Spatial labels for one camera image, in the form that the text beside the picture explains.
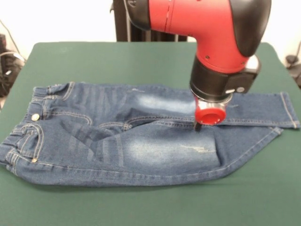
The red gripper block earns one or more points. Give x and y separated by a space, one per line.
209 116

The blue denim jeans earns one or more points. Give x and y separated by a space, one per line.
117 146

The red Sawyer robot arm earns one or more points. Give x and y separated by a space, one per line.
207 35

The dark green table cloth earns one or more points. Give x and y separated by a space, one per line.
141 207

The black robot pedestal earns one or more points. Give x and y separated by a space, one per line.
121 26

